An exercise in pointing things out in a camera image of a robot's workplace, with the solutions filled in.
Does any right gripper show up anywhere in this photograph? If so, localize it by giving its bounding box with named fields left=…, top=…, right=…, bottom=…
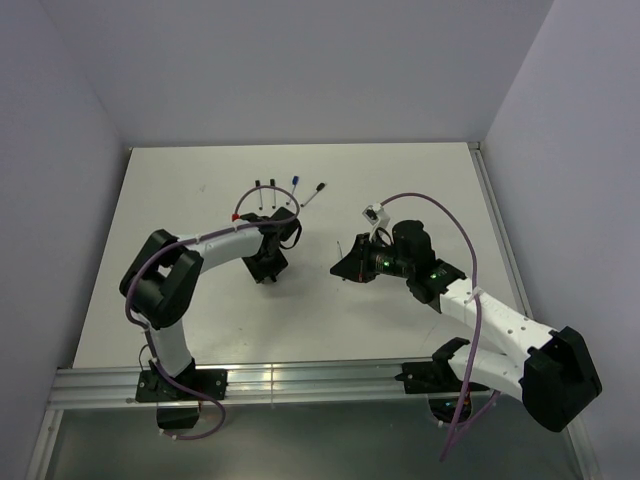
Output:
left=330, top=232, right=413, bottom=283

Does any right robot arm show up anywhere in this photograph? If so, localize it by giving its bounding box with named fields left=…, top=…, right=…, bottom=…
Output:
left=330, top=220, right=602, bottom=432

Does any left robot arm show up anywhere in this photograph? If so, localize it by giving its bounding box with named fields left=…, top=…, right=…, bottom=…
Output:
left=119, top=207, right=302, bottom=401

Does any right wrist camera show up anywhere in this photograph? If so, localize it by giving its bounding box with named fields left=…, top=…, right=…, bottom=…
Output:
left=362, top=203, right=390, bottom=242

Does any aluminium side rail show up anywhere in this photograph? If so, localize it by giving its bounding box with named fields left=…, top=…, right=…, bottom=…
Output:
left=467, top=143, right=530, bottom=316

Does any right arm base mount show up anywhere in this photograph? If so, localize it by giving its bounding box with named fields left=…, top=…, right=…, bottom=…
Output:
left=394, top=361, right=473, bottom=424

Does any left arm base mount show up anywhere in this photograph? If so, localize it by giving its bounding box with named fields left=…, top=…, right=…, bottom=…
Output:
left=135, top=366, right=227, bottom=433

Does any aluminium front rail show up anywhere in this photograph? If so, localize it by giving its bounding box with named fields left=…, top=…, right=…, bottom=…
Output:
left=46, top=359, right=407, bottom=410

